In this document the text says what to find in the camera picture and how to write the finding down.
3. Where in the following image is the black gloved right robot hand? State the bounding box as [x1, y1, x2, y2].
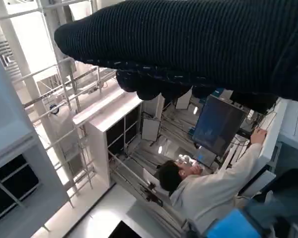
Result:
[53, 0, 298, 115]

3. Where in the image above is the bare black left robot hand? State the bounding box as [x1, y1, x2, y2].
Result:
[205, 195, 289, 238]

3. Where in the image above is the person at desk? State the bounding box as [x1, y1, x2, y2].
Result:
[158, 128, 276, 231]

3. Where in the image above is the small screen with blue logo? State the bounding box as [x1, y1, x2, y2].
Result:
[196, 146, 217, 167]

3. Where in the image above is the dark computer monitor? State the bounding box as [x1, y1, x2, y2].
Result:
[191, 95, 249, 157]

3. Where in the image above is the white board on stand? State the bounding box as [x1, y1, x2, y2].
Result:
[141, 118, 162, 142]

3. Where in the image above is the white desk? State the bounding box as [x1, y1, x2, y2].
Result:
[260, 98, 298, 159]

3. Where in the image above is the small white shelf cabinet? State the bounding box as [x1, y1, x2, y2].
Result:
[73, 88, 144, 189]

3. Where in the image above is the ceiling air vent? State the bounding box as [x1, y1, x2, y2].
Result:
[0, 41, 21, 75]

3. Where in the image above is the large white shelf cabinet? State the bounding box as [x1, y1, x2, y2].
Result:
[0, 47, 70, 221]

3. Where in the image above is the white metal frame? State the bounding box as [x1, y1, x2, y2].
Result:
[0, 0, 117, 206]

